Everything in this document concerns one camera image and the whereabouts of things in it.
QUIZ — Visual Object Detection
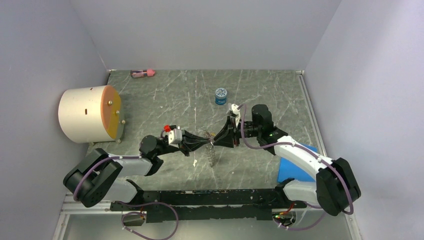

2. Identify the pink capped small bottle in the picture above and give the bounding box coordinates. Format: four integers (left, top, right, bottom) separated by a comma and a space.
130, 69, 156, 79

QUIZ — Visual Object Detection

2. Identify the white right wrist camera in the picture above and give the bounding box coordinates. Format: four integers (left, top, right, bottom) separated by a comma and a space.
227, 103, 241, 127

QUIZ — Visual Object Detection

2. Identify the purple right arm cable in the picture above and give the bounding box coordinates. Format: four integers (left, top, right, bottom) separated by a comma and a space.
237, 104, 355, 232

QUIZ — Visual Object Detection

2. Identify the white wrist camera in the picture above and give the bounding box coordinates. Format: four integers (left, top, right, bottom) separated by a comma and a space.
163, 125, 183, 145
227, 103, 241, 127

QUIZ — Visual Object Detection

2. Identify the blue round jar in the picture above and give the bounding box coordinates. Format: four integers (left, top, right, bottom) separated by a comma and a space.
215, 87, 228, 105

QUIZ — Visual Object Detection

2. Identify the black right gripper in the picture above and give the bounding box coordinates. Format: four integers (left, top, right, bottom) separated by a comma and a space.
213, 115, 261, 148

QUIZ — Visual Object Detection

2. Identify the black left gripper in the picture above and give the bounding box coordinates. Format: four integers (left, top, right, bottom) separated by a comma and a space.
155, 129, 211, 157

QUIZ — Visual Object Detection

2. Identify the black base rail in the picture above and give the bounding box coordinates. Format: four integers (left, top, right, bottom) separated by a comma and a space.
110, 188, 306, 223

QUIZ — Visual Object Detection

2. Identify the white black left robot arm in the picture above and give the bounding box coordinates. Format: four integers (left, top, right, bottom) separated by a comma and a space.
63, 128, 212, 210

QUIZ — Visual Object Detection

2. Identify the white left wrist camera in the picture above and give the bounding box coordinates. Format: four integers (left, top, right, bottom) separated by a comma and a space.
163, 125, 183, 145

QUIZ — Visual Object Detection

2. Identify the cream cylinder with orange face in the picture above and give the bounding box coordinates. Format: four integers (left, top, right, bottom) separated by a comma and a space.
58, 85, 126, 143

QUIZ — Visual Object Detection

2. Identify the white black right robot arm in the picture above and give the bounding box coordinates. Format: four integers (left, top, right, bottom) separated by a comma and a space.
212, 103, 361, 216

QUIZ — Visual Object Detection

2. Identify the blue flat sheet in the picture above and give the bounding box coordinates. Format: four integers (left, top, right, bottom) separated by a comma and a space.
277, 157, 315, 183

